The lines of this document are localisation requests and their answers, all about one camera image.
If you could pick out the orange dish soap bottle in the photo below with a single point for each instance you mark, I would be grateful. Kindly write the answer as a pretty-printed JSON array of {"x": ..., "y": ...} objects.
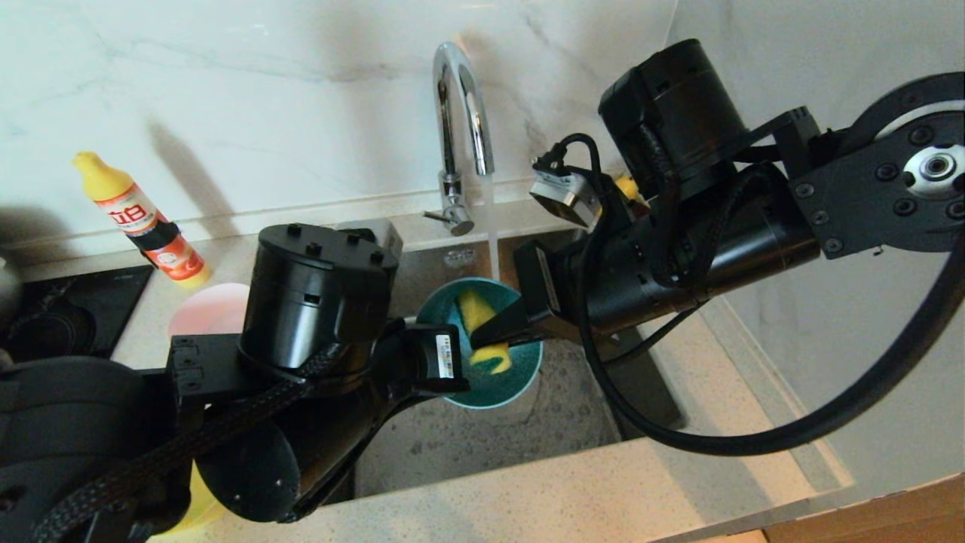
[{"x": 139, "y": 219}]

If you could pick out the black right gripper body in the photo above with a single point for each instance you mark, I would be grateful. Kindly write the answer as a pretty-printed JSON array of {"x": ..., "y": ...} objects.
[{"x": 558, "y": 294}]

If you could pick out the yellow pear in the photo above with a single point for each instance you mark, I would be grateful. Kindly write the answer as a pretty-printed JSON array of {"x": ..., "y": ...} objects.
[{"x": 627, "y": 188}]

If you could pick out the metal kettle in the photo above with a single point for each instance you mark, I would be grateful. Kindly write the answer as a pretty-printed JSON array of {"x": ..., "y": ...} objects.
[{"x": 7, "y": 290}]

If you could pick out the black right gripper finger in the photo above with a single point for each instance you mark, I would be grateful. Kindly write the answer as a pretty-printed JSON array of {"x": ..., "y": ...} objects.
[{"x": 513, "y": 328}]

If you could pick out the blue plastic bowl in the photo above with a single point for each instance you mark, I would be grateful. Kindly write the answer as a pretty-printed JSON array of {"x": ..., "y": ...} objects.
[{"x": 505, "y": 385}]

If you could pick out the stainless steel sink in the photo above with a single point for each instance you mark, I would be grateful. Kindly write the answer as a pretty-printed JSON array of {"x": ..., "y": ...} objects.
[{"x": 490, "y": 445}]

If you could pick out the black round pan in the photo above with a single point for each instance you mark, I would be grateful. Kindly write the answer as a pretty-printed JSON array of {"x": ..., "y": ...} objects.
[{"x": 38, "y": 335}]

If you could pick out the running tap water stream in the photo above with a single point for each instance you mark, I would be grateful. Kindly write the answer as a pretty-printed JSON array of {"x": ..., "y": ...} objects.
[{"x": 491, "y": 241}]

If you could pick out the black glass cooktop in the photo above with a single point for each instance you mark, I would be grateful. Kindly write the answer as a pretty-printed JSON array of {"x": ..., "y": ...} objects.
[{"x": 83, "y": 302}]

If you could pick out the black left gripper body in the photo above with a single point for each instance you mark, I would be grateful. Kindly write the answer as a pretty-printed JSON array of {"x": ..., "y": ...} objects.
[{"x": 422, "y": 362}]

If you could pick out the yellow plastic bowl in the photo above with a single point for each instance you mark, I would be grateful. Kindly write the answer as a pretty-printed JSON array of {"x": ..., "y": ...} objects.
[{"x": 203, "y": 498}]

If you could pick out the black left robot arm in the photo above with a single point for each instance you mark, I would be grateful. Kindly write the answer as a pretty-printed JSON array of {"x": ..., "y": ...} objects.
[{"x": 317, "y": 302}]

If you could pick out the yellow green sponge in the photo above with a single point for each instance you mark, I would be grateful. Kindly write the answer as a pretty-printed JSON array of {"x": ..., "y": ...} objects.
[{"x": 476, "y": 309}]

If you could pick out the left wrist camera unit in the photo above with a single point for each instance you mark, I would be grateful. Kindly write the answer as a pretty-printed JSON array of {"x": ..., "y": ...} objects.
[{"x": 384, "y": 237}]

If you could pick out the chrome gooseneck faucet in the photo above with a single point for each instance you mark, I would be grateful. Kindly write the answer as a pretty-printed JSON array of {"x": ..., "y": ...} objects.
[{"x": 450, "y": 151}]

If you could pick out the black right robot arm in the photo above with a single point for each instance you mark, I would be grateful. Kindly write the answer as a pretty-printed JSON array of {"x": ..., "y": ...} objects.
[{"x": 716, "y": 226}]

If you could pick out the pink plastic bowl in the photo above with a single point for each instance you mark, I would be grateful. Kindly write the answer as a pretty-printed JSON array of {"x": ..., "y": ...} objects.
[{"x": 207, "y": 309}]

